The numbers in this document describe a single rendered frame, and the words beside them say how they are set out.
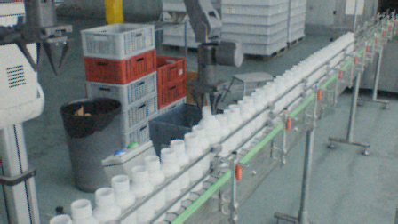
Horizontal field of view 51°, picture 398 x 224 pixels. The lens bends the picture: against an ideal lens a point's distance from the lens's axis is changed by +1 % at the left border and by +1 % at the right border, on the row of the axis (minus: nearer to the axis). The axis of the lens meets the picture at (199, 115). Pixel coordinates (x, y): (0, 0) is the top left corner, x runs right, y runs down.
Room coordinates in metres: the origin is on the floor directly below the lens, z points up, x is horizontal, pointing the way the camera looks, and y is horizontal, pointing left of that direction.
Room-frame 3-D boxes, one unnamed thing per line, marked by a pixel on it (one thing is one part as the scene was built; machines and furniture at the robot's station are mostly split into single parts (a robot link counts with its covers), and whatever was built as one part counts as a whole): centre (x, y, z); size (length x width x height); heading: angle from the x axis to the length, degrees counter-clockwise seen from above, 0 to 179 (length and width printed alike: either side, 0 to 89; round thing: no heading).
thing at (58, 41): (0.84, 0.30, 1.44); 0.07 x 0.07 x 0.09; 60
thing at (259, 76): (4.87, -0.61, 0.21); 0.61 x 0.47 x 0.41; 24
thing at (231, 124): (1.25, -0.10, 1.08); 0.06 x 0.06 x 0.17
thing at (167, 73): (4.43, 0.46, 0.55); 0.61 x 0.41 x 0.22; 153
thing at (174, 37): (9.08, 0.05, 0.50); 1.23 x 1.05 x 1.00; 149
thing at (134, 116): (3.77, 0.72, 0.33); 0.61 x 0.41 x 0.22; 156
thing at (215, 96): (1.15, -0.03, 1.24); 0.07 x 0.07 x 0.09; 60
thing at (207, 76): (1.16, -0.02, 1.31); 0.10 x 0.07 x 0.07; 60
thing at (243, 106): (1.35, -0.15, 1.08); 0.06 x 0.06 x 0.17
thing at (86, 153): (2.92, 0.81, 0.32); 0.45 x 0.45 x 0.64
